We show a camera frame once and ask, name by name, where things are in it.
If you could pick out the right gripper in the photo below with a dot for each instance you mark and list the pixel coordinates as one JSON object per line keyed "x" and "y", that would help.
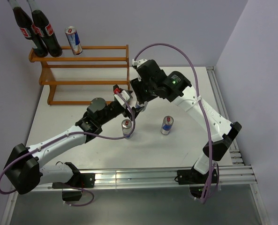
{"x": 137, "y": 84}

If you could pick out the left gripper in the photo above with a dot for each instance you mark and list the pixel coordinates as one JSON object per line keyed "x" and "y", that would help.
{"x": 126, "y": 113}

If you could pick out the energy drink can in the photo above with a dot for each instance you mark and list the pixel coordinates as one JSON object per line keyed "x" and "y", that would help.
{"x": 167, "y": 125}
{"x": 73, "y": 39}
{"x": 126, "y": 126}
{"x": 141, "y": 106}

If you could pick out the cola bottle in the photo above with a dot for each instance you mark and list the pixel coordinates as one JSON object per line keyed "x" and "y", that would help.
{"x": 45, "y": 29}
{"x": 28, "y": 29}

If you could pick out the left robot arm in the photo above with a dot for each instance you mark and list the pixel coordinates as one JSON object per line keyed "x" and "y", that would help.
{"x": 26, "y": 166}

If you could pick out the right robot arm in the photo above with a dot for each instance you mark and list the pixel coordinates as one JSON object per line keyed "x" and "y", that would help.
{"x": 152, "y": 82}

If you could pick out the wooden two-tier shelf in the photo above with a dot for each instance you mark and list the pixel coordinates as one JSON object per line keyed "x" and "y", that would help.
{"x": 83, "y": 70}

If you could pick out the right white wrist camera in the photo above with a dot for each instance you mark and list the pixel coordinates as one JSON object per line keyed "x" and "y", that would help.
{"x": 138, "y": 63}

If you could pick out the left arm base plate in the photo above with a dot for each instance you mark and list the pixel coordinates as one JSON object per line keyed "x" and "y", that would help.
{"x": 82, "y": 180}

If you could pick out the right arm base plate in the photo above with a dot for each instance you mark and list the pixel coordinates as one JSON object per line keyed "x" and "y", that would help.
{"x": 191, "y": 176}

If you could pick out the aluminium rail frame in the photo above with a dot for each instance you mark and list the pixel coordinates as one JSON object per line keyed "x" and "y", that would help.
{"x": 147, "y": 178}

